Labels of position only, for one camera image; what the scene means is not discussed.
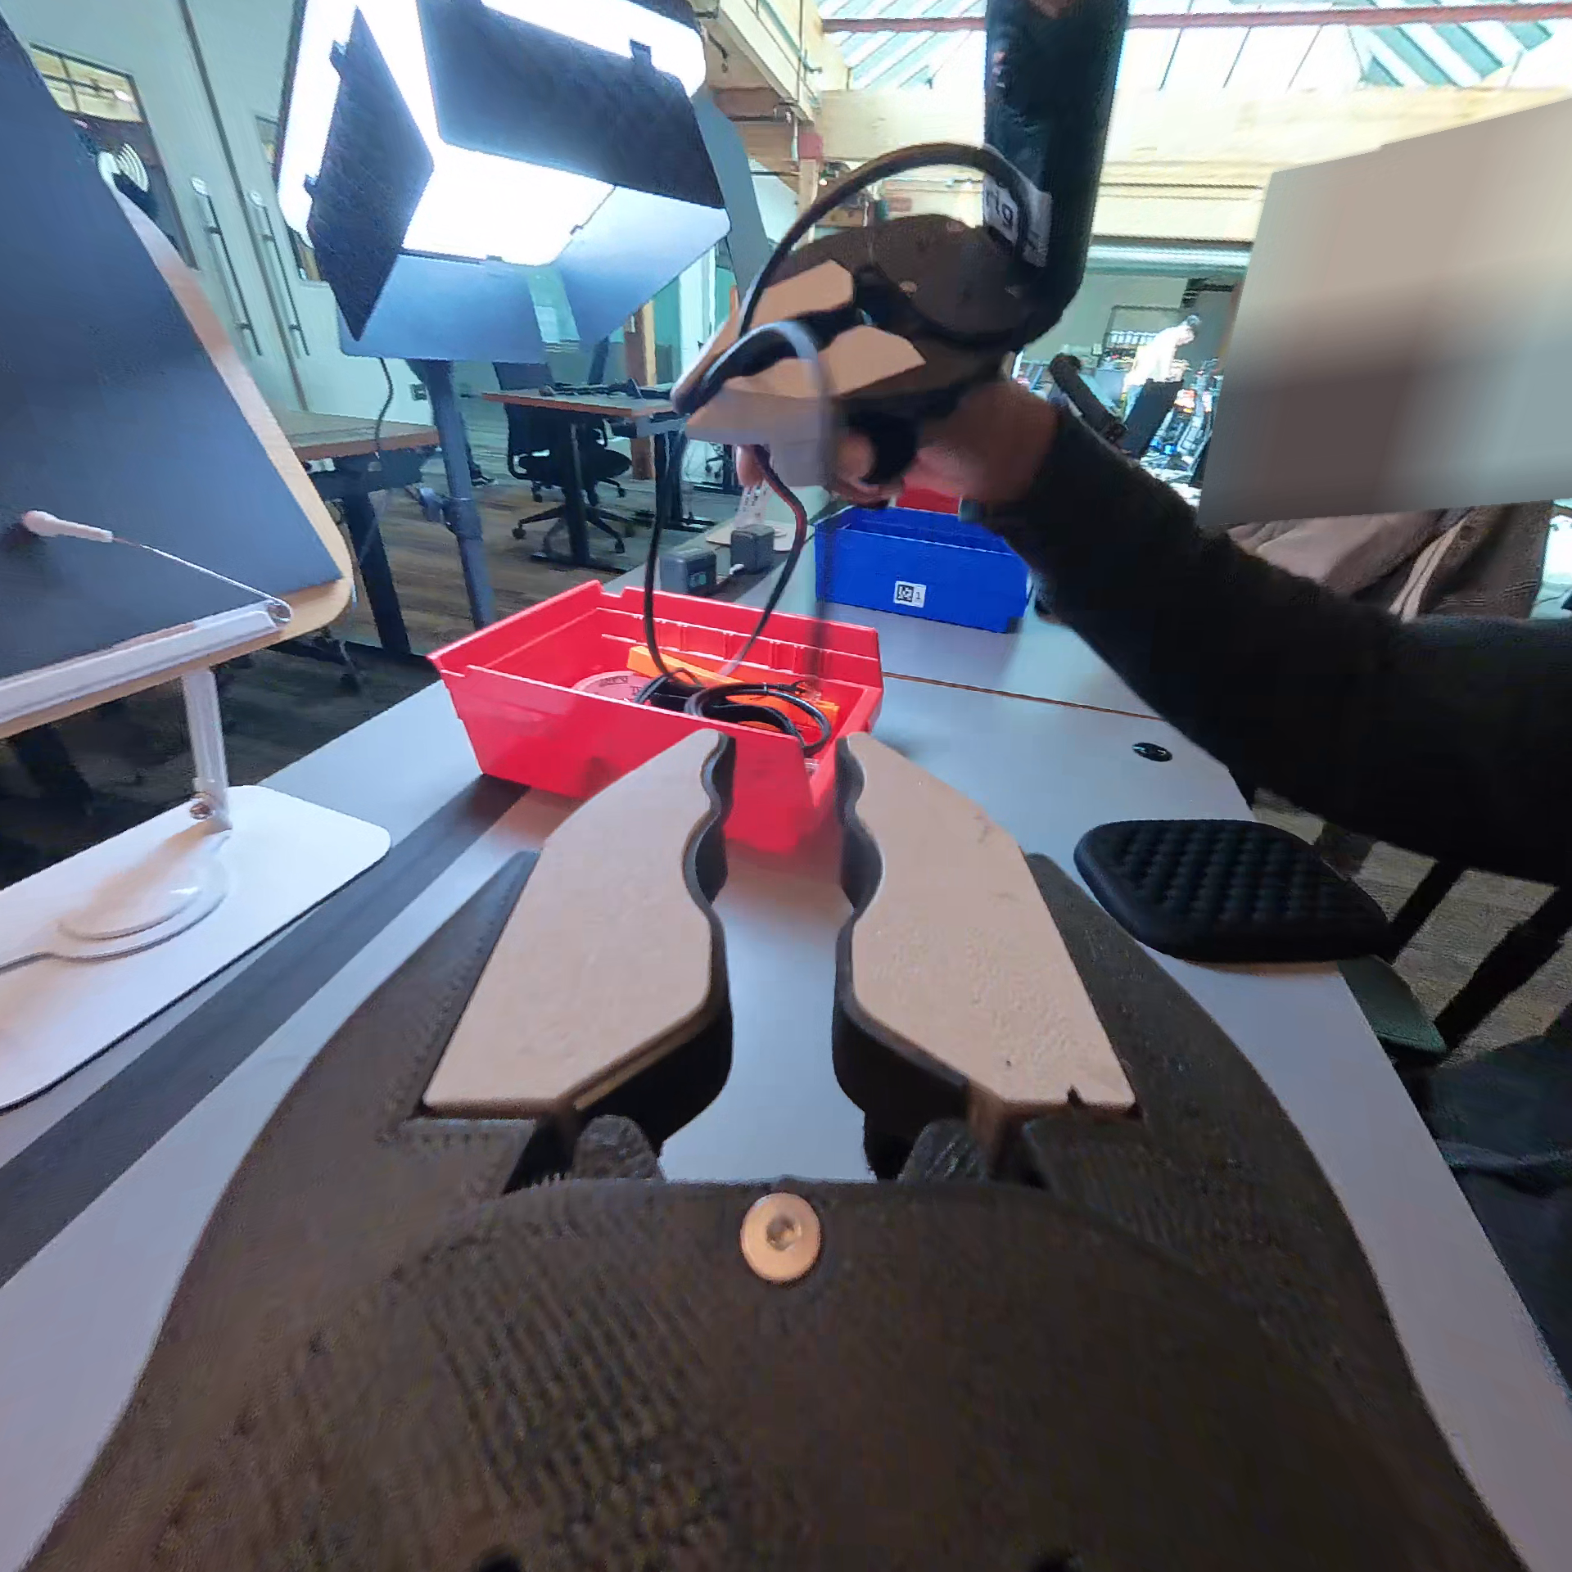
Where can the person's right hand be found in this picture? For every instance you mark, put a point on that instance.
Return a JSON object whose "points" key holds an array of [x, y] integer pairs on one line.
{"points": [[982, 442]]}

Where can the black office chair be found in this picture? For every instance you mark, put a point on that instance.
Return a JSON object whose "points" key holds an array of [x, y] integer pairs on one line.
{"points": [[565, 455]]}

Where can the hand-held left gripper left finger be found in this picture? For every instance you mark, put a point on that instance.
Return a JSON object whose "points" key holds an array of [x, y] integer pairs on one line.
{"points": [[589, 945]]}

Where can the orange box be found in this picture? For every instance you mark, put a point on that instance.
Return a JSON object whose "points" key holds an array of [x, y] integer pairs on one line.
{"points": [[651, 663]]}

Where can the dark grey cube charger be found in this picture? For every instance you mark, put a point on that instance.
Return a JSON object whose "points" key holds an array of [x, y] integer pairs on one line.
{"points": [[752, 547], [687, 571]]}

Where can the person's right forearm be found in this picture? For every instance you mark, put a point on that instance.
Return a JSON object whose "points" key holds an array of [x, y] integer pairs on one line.
{"points": [[1289, 687]]}

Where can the black light stand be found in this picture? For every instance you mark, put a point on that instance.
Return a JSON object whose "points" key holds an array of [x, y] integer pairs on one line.
{"points": [[454, 491]]}

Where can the tape roll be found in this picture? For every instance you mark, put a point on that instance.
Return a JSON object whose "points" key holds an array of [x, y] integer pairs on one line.
{"points": [[608, 685]]}

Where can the blue storage bin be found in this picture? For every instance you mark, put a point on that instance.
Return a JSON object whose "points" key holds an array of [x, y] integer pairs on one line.
{"points": [[859, 577]]}

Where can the black chair armrest pad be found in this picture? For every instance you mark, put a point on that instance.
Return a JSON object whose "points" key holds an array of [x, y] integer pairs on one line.
{"points": [[1227, 884]]}

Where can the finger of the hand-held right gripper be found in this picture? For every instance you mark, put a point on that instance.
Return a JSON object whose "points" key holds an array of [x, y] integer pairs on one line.
{"points": [[797, 294], [872, 361]]}

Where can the studio light panel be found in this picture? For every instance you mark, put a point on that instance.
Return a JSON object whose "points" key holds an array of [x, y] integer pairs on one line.
{"points": [[490, 208]]}

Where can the wooden office desk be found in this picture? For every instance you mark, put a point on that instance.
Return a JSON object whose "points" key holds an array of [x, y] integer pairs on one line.
{"points": [[355, 433], [576, 399]]}

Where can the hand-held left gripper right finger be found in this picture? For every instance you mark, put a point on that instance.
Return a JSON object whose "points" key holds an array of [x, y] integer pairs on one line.
{"points": [[969, 958]]}

